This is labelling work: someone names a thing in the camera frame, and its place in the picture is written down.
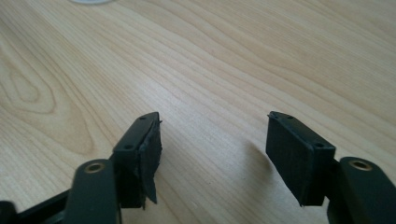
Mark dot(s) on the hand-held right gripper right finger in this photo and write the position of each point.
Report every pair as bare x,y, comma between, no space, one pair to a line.
295,161

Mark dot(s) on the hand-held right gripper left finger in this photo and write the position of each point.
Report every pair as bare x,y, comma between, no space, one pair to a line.
137,155

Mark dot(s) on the clear plastic storage box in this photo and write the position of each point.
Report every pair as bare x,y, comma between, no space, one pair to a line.
91,1

